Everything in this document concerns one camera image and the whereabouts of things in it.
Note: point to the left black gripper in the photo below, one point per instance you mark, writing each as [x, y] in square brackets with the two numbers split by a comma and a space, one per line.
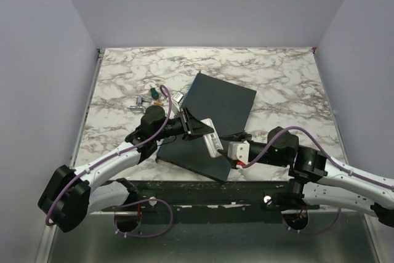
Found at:
[196, 128]

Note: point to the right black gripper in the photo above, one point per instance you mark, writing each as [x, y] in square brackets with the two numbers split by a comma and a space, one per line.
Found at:
[241, 137]

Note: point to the white remote control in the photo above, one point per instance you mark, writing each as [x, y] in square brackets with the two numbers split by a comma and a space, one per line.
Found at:
[212, 140]

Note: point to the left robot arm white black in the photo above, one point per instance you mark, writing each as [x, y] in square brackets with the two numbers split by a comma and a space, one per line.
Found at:
[71, 193]

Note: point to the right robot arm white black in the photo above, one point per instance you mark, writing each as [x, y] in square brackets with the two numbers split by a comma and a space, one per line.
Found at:
[316, 177]

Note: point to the dark flat metal box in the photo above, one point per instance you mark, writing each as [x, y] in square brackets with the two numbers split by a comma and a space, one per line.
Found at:
[228, 106]

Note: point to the chrome metal fitting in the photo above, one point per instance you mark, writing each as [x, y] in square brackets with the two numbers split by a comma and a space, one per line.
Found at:
[139, 104]

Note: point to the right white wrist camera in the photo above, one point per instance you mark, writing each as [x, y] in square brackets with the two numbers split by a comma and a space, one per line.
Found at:
[238, 153]

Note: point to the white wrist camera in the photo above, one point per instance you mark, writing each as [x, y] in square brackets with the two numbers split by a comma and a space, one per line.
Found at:
[238, 153]
[176, 98]

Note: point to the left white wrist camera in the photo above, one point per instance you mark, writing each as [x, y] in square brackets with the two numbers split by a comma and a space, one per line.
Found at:
[176, 98]

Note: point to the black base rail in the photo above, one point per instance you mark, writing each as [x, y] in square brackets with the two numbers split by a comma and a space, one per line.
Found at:
[193, 202]

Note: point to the green handled screwdriver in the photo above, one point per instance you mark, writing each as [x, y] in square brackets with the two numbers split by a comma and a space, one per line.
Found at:
[154, 93]

